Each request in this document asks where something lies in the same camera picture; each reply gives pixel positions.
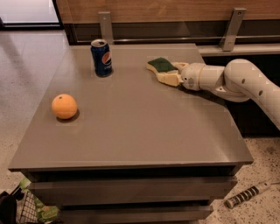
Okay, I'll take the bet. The upper grey drawer front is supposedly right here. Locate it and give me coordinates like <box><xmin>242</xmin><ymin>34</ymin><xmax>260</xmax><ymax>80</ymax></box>
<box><xmin>30</xmin><ymin>177</ymin><xmax>237</xmax><ymax>207</ymax></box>

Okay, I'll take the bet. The grey drawer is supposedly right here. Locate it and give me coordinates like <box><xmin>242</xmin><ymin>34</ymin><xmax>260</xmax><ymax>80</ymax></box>
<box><xmin>59</xmin><ymin>206</ymin><xmax>213</xmax><ymax>224</ymax></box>
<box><xmin>30</xmin><ymin>177</ymin><xmax>237</xmax><ymax>207</ymax></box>

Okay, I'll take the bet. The right metal bracket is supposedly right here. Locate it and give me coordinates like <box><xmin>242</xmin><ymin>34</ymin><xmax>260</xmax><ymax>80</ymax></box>
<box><xmin>220</xmin><ymin>8</ymin><xmax>247</xmax><ymax>52</ymax></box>

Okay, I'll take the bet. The left metal bracket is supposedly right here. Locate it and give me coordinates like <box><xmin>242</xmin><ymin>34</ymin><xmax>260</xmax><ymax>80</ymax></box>
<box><xmin>98</xmin><ymin>11</ymin><xmax>114</xmax><ymax>45</ymax></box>

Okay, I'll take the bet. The white power strip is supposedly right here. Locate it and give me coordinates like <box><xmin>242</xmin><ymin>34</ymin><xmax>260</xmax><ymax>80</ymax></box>
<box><xmin>224</xmin><ymin>181</ymin><xmax>271</xmax><ymax>209</ymax></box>

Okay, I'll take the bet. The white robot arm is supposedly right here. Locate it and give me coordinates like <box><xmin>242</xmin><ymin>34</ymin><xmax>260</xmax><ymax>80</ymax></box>
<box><xmin>156</xmin><ymin>58</ymin><xmax>280</xmax><ymax>130</ymax></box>

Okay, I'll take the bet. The blue Pepsi can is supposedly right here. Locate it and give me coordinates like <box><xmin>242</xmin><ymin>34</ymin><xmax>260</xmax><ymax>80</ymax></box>
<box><xmin>91</xmin><ymin>39</ymin><xmax>113</xmax><ymax>77</ymax></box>

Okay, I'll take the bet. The metal rail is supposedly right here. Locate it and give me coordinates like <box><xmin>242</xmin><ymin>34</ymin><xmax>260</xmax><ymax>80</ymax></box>
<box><xmin>76</xmin><ymin>34</ymin><xmax>280</xmax><ymax>46</ymax></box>

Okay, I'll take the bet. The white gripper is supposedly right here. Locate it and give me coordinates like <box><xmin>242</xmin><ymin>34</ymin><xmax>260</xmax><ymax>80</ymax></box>
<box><xmin>157</xmin><ymin>62</ymin><xmax>205</xmax><ymax>91</ymax></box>

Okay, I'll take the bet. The green snack bag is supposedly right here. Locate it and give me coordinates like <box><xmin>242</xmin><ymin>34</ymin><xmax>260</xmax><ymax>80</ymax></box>
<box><xmin>19</xmin><ymin>178</ymin><xmax>59</xmax><ymax>224</ymax></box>

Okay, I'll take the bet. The metal bracket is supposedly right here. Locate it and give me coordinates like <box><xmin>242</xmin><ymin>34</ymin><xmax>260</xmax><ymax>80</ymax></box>
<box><xmin>98</xmin><ymin>11</ymin><xmax>114</xmax><ymax>45</ymax></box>
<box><xmin>220</xmin><ymin>8</ymin><xmax>247</xmax><ymax>52</ymax></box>

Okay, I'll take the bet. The lower grey drawer front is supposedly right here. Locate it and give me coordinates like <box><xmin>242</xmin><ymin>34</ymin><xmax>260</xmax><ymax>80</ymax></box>
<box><xmin>59</xmin><ymin>206</ymin><xmax>213</xmax><ymax>224</ymax></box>

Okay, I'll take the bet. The black bag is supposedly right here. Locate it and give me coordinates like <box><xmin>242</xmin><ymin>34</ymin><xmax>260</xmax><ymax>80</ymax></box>
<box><xmin>0</xmin><ymin>185</ymin><xmax>24</xmax><ymax>224</ymax></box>

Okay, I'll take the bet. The orange fruit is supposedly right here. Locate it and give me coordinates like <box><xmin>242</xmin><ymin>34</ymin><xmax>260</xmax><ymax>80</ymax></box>
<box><xmin>52</xmin><ymin>94</ymin><xmax>78</xmax><ymax>120</ymax></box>

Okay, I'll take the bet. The grey drawer cabinet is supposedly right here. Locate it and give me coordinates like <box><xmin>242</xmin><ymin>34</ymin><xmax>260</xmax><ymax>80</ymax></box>
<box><xmin>10</xmin><ymin>44</ymin><xmax>252</xmax><ymax>211</ymax></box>

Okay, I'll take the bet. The checkered cloth bag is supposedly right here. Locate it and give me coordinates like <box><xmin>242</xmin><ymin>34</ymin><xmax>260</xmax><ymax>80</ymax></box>
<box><xmin>16</xmin><ymin>192</ymin><xmax>38</xmax><ymax>224</ymax></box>

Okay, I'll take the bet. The green and yellow sponge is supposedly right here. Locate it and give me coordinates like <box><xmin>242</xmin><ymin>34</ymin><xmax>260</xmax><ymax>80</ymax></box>
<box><xmin>146</xmin><ymin>58</ymin><xmax>179</xmax><ymax>76</ymax></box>

